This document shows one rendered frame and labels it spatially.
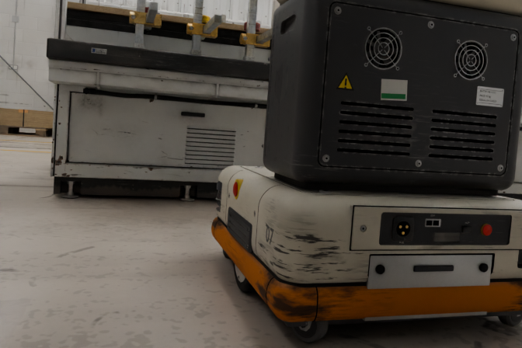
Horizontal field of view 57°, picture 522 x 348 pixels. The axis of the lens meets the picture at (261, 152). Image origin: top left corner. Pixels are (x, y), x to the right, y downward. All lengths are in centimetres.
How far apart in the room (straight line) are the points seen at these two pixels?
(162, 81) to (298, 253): 147
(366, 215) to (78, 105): 177
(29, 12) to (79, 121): 726
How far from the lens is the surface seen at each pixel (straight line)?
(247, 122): 251
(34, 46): 951
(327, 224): 88
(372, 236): 92
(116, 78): 220
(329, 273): 91
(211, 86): 224
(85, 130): 243
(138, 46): 219
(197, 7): 225
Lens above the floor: 40
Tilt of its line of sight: 3 degrees down
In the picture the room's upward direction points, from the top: 4 degrees clockwise
